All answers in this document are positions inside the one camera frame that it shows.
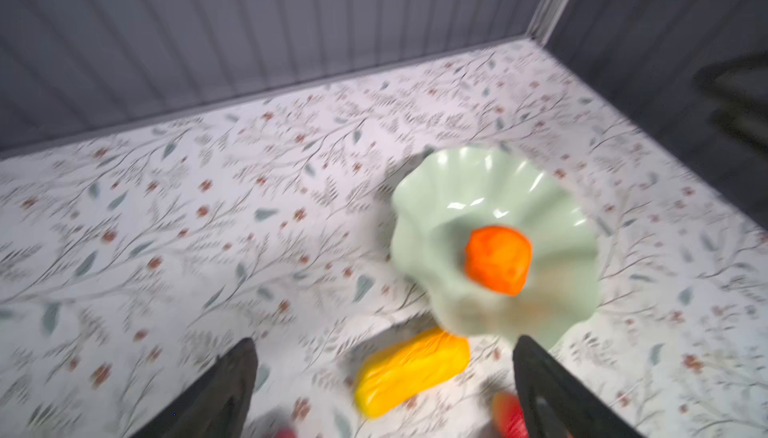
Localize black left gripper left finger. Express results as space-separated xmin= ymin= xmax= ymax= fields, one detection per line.
xmin=134 ymin=338 xmax=258 ymax=438

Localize orange fake persimmon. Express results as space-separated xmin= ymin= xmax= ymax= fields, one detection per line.
xmin=464 ymin=226 xmax=533 ymax=296

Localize yellow fake corn cob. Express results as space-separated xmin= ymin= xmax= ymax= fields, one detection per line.
xmin=354 ymin=327 xmax=471 ymax=419

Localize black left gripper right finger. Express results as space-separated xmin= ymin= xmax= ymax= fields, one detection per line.
xmin=513 ymin=335 xmax=641 ymax=438

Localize mint green wavy fruit bowl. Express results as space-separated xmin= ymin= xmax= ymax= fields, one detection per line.
xmin=391 ymin=147 xmax=600 ymax=347

